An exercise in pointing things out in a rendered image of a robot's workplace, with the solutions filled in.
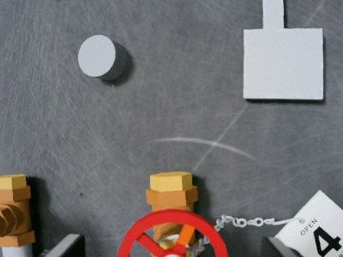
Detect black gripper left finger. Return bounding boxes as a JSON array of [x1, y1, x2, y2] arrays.
[[37, 235, 85, 257]]

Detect white tag on silver chain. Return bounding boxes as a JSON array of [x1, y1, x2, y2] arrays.
[[186, 190, 343, 257]]

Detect white short cylinder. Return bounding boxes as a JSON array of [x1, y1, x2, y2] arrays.
[[78, 35, 127, 81]]

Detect grey pipe tee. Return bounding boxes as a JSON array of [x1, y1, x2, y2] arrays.
[[0, 172, 227, 257]]

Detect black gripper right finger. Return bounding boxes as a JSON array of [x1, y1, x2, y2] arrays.
[[262, 237, 305, 257]]

